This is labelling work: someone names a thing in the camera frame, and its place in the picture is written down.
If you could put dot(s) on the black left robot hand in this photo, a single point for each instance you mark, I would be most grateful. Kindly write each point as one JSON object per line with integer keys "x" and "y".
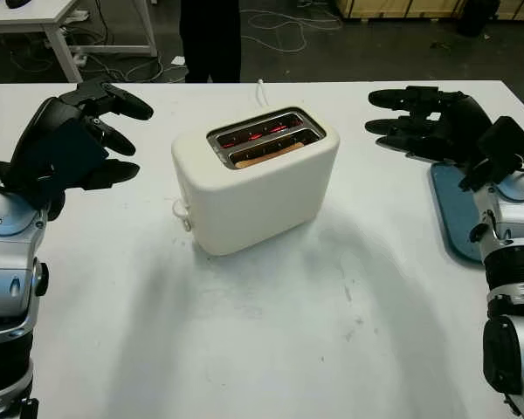
{"x": 43, "y": 122}

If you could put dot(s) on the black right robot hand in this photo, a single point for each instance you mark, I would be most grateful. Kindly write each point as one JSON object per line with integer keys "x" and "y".
{"x": 458, "y": 122}

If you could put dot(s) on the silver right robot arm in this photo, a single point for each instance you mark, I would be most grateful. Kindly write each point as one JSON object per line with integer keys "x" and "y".
{"x": 515, "y": 218}

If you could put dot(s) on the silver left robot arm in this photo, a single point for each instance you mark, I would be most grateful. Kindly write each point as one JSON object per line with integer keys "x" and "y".
{"x": 4, "y": 270}

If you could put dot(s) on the standing person in white jacket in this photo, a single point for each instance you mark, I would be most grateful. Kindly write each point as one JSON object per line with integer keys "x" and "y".
{"x": 209, "y": 43}

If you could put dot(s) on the brown toast slice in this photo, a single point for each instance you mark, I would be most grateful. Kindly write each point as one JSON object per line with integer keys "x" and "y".
{"x": 266, "y": 157}

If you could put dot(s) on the cream two-slot toaster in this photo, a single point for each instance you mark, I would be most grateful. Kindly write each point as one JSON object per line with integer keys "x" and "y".
{"x": 253, "y": 205}

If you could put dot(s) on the white power strip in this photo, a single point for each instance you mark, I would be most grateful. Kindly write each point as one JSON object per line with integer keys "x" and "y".
{"x": 79, "y": 59}

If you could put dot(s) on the blue plastic tray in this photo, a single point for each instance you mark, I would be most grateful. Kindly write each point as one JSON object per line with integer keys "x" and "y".
{"x": 450, "y": 209}

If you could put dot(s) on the black bin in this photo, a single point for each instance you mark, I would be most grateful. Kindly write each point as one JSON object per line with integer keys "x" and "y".
{"x": 478, "y": 17}

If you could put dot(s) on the white desk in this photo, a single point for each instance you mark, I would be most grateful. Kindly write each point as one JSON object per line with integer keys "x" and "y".
{"x": 26, "y": 15}

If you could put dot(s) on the small black device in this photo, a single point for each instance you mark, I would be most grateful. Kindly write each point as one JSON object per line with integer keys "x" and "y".
{"x": 19, "y": 3}

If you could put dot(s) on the wooden crate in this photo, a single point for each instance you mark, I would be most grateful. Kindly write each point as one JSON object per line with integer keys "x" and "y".
{"x": 397, "y": 6}

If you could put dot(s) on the white paper sheet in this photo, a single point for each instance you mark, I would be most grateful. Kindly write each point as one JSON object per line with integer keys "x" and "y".
{"x": 179, "y": 61}

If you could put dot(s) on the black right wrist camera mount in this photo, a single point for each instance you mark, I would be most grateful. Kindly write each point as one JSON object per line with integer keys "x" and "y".
{"x": 502, "y": 146}

